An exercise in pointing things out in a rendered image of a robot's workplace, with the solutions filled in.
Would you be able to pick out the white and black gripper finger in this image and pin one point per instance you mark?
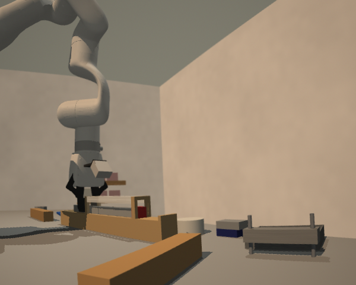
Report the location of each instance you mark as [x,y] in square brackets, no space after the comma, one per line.
[79,194]
[97,191]

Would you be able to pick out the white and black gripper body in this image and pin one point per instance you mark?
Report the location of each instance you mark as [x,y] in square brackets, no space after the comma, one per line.
[84,176]

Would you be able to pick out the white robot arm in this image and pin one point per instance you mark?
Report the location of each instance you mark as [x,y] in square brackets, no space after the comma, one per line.
[85,116]

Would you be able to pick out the grey cylinder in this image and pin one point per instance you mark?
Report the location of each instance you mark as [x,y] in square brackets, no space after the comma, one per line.
[190,225]

